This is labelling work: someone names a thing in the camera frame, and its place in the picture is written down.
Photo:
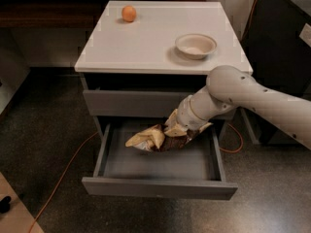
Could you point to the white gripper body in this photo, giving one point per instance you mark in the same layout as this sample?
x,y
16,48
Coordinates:
x,y
185,115

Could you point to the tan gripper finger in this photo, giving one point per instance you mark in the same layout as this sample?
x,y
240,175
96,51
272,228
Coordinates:
x,y
204,127
172,128

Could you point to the brown chip bag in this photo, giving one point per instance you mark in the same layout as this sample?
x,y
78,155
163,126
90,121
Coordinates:
x,y
154,139

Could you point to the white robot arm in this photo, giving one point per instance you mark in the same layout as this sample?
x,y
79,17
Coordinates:
x,y
228,88

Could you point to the grey open middle drawer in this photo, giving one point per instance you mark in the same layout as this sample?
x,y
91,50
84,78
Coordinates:
x,y
194,172

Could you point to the grey drawer cabinet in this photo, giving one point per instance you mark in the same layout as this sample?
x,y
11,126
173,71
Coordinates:
x,y
141,55

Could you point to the grey top drawer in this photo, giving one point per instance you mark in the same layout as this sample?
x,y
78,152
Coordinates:
x,y
132,103

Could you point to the white paper bowl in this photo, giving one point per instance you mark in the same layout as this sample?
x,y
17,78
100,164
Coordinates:
x,y
195,46

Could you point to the black cabinet on right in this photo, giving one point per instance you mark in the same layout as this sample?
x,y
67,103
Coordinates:
x,y
281,60

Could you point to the orange fruit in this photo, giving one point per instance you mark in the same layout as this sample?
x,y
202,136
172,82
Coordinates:
x,y
128,13

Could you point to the black object bottom left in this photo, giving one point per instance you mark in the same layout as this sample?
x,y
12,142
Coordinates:
x,y
5,204

